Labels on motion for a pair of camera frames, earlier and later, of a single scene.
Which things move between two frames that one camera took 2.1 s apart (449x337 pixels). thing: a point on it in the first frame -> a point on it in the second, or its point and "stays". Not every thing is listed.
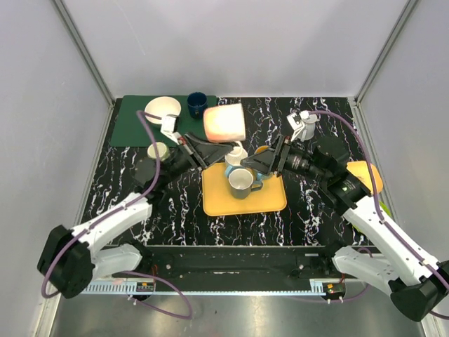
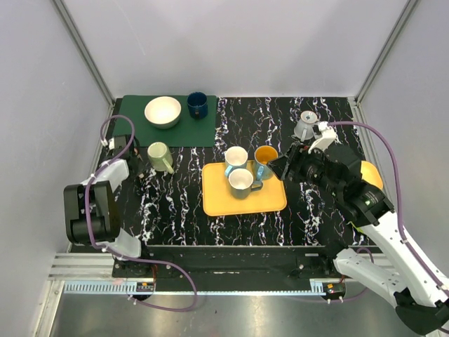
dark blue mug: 197,104 stays
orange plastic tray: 218,200 stays
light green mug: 162,149 stays
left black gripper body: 193,152 -> 130,154
